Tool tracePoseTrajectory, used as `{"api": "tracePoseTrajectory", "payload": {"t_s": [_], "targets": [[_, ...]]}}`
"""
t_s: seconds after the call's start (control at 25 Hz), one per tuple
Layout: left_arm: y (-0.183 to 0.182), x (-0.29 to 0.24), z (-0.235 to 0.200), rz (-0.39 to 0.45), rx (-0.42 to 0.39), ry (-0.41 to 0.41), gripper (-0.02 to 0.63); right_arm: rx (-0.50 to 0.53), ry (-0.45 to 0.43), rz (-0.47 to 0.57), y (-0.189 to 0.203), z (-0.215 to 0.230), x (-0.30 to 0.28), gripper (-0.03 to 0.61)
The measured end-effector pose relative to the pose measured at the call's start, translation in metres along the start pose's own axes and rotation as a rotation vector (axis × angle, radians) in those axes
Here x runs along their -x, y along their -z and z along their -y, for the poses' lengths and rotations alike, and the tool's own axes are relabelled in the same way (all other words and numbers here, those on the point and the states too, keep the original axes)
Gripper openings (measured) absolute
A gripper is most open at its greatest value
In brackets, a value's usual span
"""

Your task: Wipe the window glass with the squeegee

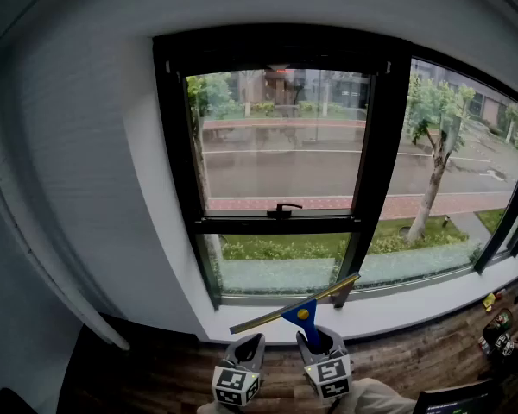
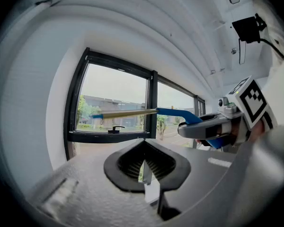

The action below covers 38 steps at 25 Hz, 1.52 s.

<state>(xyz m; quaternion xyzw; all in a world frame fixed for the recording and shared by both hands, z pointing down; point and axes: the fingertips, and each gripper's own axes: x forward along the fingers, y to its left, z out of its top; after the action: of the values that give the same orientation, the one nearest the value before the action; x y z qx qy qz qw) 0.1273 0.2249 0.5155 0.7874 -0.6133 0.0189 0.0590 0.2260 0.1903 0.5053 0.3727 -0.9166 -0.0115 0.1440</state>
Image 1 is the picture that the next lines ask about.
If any black window handle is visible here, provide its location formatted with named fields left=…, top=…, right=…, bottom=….
left=266, top=204, right=304, bottom=219

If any blue squeegee with brass blade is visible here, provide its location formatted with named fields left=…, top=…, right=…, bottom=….
left=229, top=273, right=362, bottom=349

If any narrow fixed glass pane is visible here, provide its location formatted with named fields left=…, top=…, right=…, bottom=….
left=197, top=230, right=353, bottom=297

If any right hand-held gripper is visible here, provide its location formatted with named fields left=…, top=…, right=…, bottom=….
left=295, top=325, right=354, bottom=401

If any black window frame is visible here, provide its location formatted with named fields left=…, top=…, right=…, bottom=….
left=152, top=23, right=518, bottom=310

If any black screen panel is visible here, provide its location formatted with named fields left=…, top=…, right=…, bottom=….
left=412, top=379, right=506, bottom=414

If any white windowsill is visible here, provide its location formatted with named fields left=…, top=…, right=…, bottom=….
left=198, top=248, right=518, bottom=344

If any sash window glass pane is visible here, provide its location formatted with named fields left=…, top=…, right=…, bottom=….
left=186, top=69, right=372, bottom=213

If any black roller screen box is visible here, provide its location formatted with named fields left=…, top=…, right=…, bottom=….
left=166, top=53, right=393, bottom=77

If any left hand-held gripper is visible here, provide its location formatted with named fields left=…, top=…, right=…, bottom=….
left=211, top=334, right=267, bottom=407

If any person's left forearm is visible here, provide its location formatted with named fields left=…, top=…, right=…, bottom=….
left=196, top=398, right=225, bottom=414

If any wide fixed glass pane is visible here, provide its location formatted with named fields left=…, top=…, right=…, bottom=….
left=357, top=58, right=518, bottom=291

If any person's right forearm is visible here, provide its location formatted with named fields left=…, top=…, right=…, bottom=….
left=334, top=376, right=418, bottom=414

